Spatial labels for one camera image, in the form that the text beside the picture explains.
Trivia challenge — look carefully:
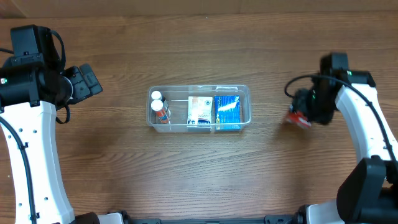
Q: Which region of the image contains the red medicine box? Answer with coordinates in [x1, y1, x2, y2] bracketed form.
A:
[285, 111, 312, 129]

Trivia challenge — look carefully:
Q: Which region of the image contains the black bottle white cap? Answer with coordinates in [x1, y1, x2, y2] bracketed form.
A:
[150, 91, 169, 110]

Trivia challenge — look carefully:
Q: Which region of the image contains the orange tube white cap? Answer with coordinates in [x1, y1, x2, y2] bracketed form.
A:
[150, 100, 171, 124]

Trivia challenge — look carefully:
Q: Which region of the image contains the blue medicine box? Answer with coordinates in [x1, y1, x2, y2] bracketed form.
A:
[214, 95, 241, 131]

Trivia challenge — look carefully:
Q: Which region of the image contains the white plaster box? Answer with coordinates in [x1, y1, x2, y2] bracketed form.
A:
[187, 96, 213, 128]

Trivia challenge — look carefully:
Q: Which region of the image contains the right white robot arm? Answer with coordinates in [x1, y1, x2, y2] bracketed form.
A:
[286, 52, 397, 223]

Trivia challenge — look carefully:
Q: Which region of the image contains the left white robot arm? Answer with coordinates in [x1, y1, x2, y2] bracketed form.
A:
[1, 25, 126, 224]

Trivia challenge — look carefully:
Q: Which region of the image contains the clear plastic container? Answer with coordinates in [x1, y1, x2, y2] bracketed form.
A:
[146, 85, 252, 133]

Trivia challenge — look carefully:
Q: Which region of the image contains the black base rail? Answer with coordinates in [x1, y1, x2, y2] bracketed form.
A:
[130, 213, 351, 224]

